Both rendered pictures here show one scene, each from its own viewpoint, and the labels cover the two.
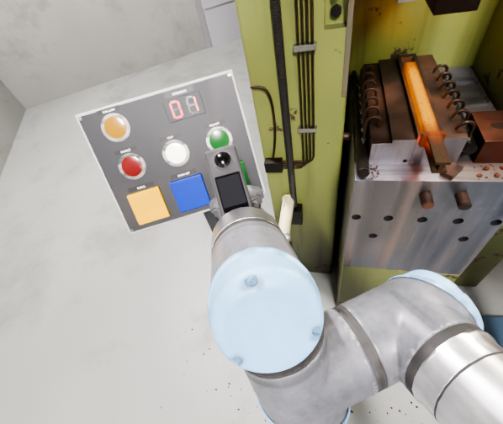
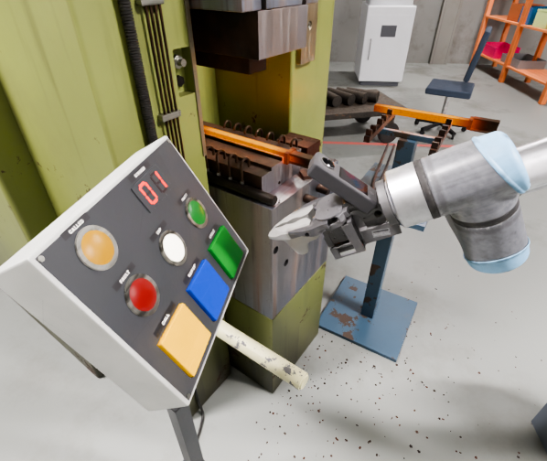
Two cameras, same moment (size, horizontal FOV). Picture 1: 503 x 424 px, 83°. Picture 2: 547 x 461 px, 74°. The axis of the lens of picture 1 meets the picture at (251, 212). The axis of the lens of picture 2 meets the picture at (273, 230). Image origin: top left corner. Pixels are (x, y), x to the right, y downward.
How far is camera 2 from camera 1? 59 cm
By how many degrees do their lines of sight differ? 56
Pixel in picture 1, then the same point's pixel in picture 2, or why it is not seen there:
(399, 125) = (259, 159)
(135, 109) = (107, 210)
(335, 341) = not seen: hidden behind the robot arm
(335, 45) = (189, 110)
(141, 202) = (180, 337)
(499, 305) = (329, 284)
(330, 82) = (192, 144)
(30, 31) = not seen: outside the picture
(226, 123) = (191, 191)
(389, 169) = (278, 192)
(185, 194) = (209, 293)
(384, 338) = not seen: hidden behind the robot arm
